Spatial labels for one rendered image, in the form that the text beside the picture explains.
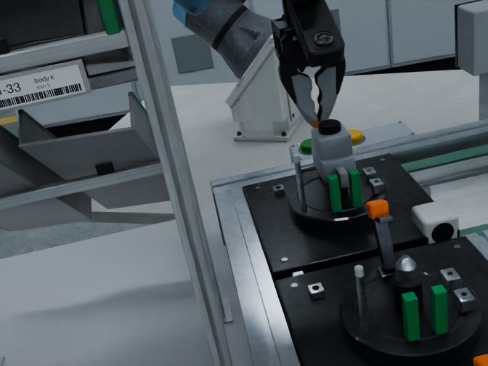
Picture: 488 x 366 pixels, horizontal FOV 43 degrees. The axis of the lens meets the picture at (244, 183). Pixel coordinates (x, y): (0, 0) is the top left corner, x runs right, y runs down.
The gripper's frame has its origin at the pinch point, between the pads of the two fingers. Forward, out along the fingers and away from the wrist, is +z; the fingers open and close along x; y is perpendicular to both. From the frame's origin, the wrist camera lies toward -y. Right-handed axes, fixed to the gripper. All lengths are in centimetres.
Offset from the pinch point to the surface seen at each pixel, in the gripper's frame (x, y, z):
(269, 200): 8.9, -0.6, 10.3
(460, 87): -45, 51, 22
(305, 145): -0.3, 14.6, 10.2
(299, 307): 10.4, -25.8, 10.1
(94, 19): 24.0, -21.0, -24.1
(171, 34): 18, 296, 54
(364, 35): -96, 282, 75
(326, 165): 1.8, -9.5, 2.0
